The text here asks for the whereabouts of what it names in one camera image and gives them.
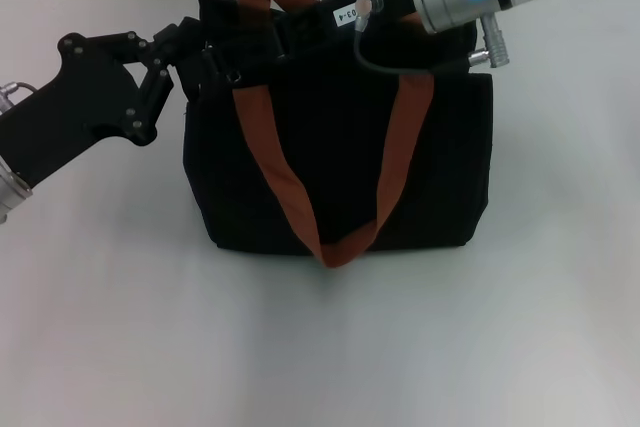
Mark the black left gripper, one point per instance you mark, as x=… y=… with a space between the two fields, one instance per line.
x=65 y=112

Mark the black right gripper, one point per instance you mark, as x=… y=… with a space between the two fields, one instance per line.
x=385 y=2

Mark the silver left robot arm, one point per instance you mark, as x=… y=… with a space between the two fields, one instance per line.
x=12 y=192

